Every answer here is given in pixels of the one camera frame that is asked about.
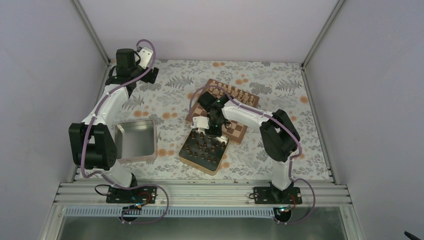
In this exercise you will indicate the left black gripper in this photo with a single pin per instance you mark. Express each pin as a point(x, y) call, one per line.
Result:
point(147, 79)

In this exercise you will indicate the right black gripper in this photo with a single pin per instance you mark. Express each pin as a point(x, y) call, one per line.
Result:
point(217, 133)

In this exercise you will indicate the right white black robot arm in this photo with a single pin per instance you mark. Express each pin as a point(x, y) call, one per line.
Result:
point(280, 138)

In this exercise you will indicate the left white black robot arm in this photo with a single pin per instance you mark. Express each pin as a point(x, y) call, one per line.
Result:
point(92, 146)

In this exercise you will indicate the gold tin with dark pieces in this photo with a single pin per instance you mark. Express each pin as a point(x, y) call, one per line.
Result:
point(203, 152)

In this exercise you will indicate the row of light chess pieces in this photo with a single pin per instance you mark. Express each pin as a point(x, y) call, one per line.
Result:
point(237, 93)

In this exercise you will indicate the floral patterned table mat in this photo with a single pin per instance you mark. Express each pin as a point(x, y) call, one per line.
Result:
point(166, 102)

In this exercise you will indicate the empty silver tin lid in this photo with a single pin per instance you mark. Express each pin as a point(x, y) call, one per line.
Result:
point(136, 141)

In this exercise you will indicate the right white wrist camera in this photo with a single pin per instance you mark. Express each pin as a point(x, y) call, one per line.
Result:
point(201, 122)

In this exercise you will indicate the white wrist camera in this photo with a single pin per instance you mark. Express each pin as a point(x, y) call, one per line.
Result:
point(201, 122)
point(145, 55)

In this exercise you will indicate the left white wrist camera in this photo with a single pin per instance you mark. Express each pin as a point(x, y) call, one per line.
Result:
point(145, 55)

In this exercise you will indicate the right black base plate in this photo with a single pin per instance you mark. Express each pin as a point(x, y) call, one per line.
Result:
point(268, 195)

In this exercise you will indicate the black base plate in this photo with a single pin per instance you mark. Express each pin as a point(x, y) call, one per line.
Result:
point(142, 195)
point(268, 195)

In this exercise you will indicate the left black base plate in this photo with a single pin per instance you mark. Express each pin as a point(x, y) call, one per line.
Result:
point(142, 195)

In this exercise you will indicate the aluminium rail frame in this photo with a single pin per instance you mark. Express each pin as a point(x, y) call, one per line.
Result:
point(226, 193)

